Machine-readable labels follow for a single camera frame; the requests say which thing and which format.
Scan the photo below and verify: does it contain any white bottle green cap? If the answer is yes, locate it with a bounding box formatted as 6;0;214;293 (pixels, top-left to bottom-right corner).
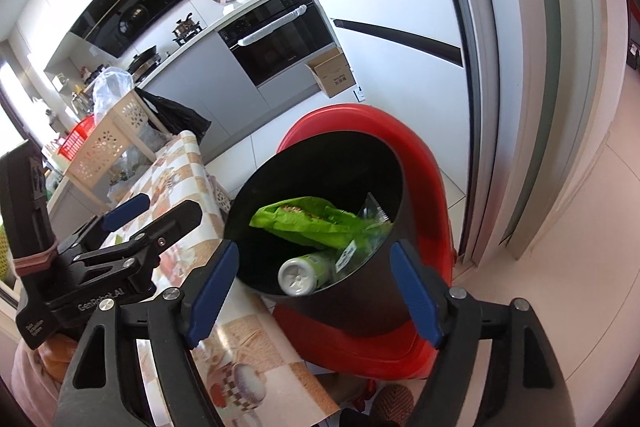
278;251;336;297

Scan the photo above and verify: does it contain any red plastic stool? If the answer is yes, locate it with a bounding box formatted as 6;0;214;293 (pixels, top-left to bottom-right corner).
274;104;456;381

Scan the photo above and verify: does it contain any red plastic basket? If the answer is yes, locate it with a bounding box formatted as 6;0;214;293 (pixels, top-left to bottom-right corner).
58;115;96;160

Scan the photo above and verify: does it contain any black built-in oven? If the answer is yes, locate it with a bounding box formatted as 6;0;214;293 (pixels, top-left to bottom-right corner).
218;0;334;87

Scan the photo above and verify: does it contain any white refrigerator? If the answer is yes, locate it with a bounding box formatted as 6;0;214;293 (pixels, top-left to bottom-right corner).
319;0;470;192

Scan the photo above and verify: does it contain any black cooking pot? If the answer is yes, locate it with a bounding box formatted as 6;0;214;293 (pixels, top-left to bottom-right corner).
172;13;203;46

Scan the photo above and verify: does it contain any black garment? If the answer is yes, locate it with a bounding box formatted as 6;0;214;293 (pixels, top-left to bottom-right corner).
134;88;212;144

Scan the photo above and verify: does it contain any green plastic bag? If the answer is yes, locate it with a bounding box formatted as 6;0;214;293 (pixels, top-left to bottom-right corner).
250;196;366;251

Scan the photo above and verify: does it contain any black trash bin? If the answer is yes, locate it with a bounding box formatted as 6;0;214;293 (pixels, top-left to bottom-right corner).
224;131;416;337

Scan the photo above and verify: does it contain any pink sleeved left forearm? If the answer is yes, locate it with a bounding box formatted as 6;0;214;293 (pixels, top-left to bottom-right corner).
10;340;61;427

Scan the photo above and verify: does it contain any cardboard box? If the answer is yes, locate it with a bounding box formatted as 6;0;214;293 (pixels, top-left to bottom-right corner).
306;46;356;98

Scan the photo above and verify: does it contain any person's left hand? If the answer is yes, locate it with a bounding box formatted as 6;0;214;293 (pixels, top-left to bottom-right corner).
38;334;78;384

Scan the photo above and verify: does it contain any crumpled clear plastic bag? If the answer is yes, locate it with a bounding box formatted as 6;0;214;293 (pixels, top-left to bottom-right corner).
342;193;393;275

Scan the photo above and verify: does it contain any beige perforated plastic rack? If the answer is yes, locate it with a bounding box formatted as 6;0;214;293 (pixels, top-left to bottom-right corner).
64;90;169;211

